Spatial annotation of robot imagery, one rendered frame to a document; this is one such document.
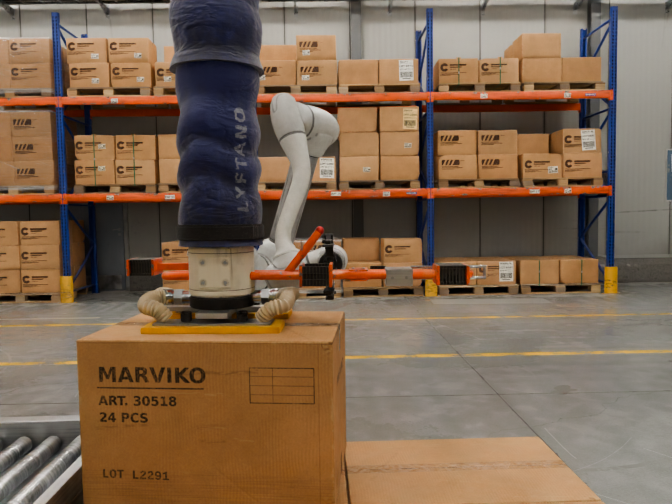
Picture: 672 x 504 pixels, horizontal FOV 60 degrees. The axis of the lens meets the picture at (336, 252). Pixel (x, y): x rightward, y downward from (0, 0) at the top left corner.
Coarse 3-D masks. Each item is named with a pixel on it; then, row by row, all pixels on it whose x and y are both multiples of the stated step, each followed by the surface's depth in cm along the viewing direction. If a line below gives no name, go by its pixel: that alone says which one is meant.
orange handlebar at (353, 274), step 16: (176, 272) 150; (256, 272) 149; (272, 272) 149; (288, 272) 149; (336, 272) 149; (352, 272) 149; (368, 272) 148; (384, 272) 148; (416, 272) 148; (432, 272) 148
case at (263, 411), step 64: (128, 320) 158; (320, 320) 155; (128, 384) 134; (192, 384) 132; (256, 384) 131; (320, 384) 130; (128, 448) 135; (192, 448) 133; (256, 448) 132; (320, 448) 131
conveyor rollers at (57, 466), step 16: (0, 448) 179; (16, 448) 173; (48, 448) 173; (64, 448) 172; (80, 448) 174; (0, 464) 163; (16, 464) 160; (32, 464) 163; (48, 464) 160; (64, 464) 163; (0, 480) 150; (16, 480) 154; (32, 480) 150; (48, 480) 153; (0, 496) 146; (16, 496) 141; (32, 496) 145
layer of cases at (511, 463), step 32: (352, 448) 169; (384, 448) 168; (416, 448) 168; (448, 448) 168; (480, 448) 167; (512, 448) 167; (544, 448) 167; (352, 480) 148; (384, 480) 148; (416, 480) 148; (448, 480) 148; (480, 480) 147; (512, 480) 147; (544, 480) 147; (576, 480) 146
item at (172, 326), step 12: (180, 312) 143; (240, 312) 142; (156, 324) 141; (168, 324) 140; (180, 324) 140; (192, 324) 140; (204, 324) 140; (216, 324) 140; (228, 324) 140; (240, 324) 140; (252, 324) 140; (264, 324) 140; (276, 324) 141
